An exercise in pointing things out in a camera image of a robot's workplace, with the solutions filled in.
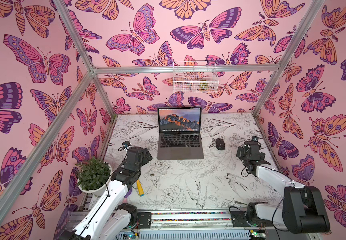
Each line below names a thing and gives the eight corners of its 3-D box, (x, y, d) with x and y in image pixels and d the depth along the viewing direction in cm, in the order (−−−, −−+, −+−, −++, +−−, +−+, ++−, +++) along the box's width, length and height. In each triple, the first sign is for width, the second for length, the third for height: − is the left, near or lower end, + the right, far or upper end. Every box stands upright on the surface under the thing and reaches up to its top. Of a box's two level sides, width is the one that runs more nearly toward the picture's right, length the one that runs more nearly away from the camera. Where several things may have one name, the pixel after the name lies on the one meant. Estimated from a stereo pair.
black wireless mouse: (216, 150, 102) (217, 148, 100) (214, 140, 107) (215, 138, 105) (225, 150, 102) (225, 148, 100) (222, 140, 107) (223, 138, 105)
